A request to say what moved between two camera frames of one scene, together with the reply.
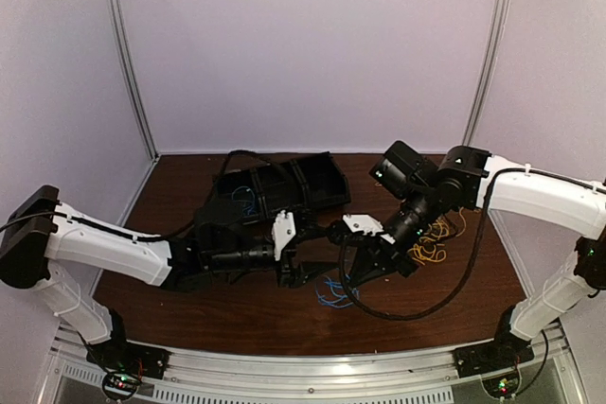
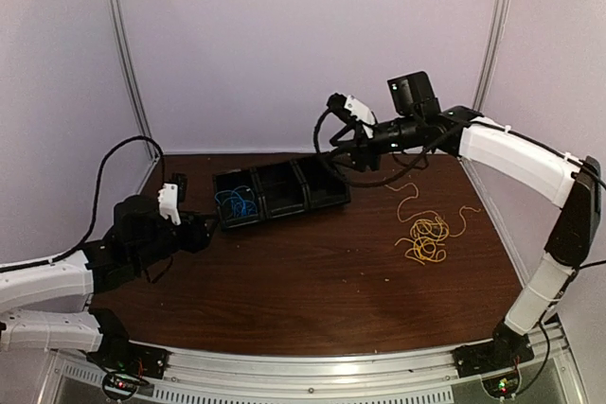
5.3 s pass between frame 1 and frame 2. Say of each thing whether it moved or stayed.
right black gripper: moved
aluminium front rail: stayed
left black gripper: moved
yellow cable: stayed
